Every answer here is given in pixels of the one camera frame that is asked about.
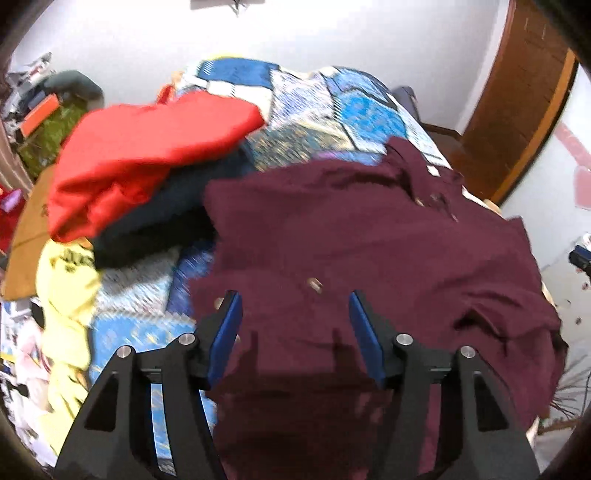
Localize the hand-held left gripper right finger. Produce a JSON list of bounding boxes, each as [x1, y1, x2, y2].
[[348, 290, 540, 480]]

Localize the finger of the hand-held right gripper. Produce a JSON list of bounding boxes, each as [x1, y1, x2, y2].
[[568, 244, 591, 291]]

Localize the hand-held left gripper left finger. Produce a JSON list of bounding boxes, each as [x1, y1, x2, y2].
[[58, 290, 244, 480]]

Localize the maroon button-up shirt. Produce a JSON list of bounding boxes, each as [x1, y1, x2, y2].
[[189, 136, 568, 480]]

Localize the frosted sliding door with hearts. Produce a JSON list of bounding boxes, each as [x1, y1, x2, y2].
[[501, 69, 591, 278]]

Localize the dark dried branches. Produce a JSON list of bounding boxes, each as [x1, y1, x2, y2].
[[547, 357, 591, 418]]

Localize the dark navy garment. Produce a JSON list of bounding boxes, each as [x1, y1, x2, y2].
[[92, 150, 252, 271]]

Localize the yellow printed garment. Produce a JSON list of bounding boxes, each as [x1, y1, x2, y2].
[[34, 237, 105, 457]]

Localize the wooden door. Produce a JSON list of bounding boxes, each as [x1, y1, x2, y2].
[[455, 0, 580, 208]]

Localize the red garment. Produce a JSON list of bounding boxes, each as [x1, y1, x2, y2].
[[47, 91, 265, 244]]

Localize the blue patchwork blanket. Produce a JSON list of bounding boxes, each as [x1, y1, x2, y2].
[[88, 58, 462, 476]]

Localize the grey backpack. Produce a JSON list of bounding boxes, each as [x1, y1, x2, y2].
[[397, 85, 421, 123]]

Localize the red plush toy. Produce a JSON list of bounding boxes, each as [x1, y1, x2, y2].
[[0, 182, 24, 252]]

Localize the green patterned cloth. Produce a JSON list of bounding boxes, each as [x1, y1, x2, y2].
[[18, 99, 90, 181]]

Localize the orange box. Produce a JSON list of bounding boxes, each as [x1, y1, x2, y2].
[[21, 93, 61, 137]]

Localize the grey cushion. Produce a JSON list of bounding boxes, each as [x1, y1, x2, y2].
[[39, 70, 105, 107]]

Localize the pile of clutter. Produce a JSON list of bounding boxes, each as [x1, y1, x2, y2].
[[4, 52, 54, 121]]

